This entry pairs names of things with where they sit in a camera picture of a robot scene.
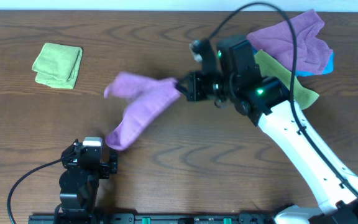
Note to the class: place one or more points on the purple crumpled cloth on pile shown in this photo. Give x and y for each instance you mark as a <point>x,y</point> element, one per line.
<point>278,37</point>

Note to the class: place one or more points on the purple cloth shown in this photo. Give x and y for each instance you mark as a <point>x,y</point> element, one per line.
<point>278,37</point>
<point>147,97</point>

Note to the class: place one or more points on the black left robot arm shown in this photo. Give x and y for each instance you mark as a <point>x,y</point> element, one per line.
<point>79,190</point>

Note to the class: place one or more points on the blue cloth under pile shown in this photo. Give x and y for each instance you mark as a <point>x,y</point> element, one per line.
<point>310,60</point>

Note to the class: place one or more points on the olive green flat cloth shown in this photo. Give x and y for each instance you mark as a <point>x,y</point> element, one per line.
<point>269,67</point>

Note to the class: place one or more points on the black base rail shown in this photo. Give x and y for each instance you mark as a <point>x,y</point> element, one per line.
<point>129,218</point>

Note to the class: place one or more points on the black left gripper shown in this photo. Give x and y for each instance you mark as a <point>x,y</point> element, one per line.
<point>105,168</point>

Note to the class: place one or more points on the folded light green cloth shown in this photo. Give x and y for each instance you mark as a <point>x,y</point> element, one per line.
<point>57,66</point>

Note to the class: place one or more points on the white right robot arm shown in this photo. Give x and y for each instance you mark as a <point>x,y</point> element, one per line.
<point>229,73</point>

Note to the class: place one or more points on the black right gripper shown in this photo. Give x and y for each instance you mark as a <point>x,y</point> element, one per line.
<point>195,94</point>

